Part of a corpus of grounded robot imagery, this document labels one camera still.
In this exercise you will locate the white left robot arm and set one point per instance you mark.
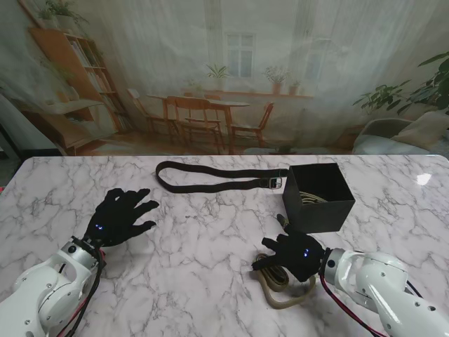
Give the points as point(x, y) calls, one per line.
point(45, 295)

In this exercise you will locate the beige braided belt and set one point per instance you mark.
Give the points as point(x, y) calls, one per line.
point(310, 198)
point(277, 277)

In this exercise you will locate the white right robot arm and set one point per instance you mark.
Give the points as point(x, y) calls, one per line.
point(386, 291)

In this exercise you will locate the printed room scene backdrop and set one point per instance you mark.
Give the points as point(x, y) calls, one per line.
point(224, 70)

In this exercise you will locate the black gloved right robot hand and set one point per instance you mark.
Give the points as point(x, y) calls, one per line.
point(298, 252)

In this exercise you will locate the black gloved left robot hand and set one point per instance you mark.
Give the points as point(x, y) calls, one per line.
point(117, 221)

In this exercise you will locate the dark brown braided belt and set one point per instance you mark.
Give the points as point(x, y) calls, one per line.
point(210, 187)

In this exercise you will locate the black belt storage box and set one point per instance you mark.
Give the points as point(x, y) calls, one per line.
point(315, 214)

